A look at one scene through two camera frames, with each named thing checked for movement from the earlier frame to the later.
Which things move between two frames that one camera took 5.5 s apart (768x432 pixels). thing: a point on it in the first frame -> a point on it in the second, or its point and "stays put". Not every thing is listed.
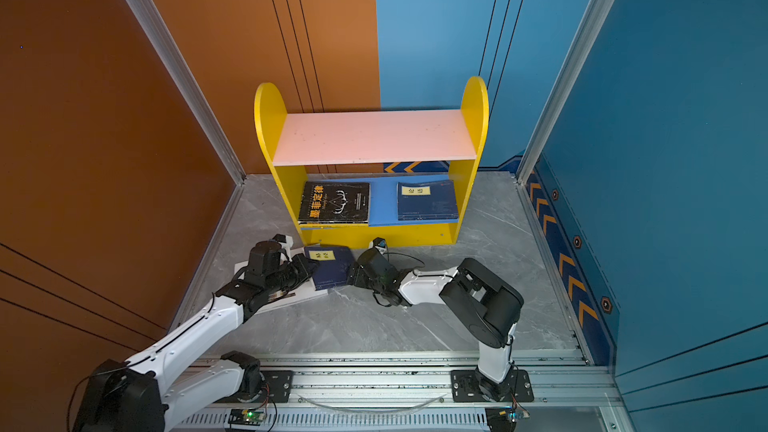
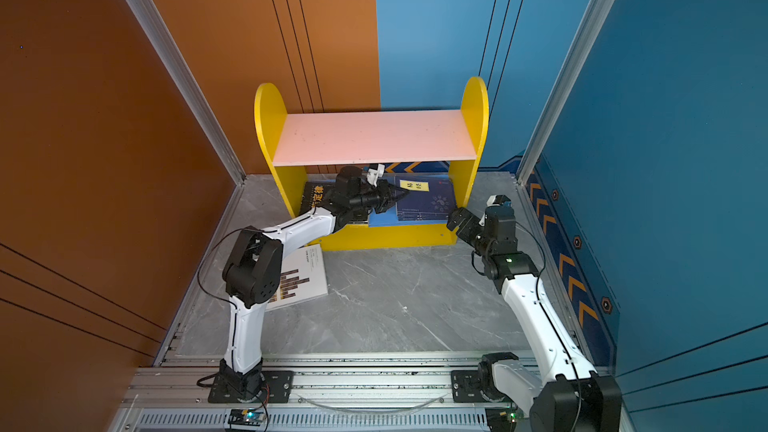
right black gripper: x=358 y=282 -> x=472 y=222
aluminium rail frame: x=413 y=394 stays put
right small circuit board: x=504 y=418 stays put
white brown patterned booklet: x=302 y=291 stays put
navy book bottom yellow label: x=333 y=265 -> x=430 y=197
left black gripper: x=301 y=262 -> x=384 y=191
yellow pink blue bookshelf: x=294 y=140 stays put
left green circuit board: x=249 y=416 stays put
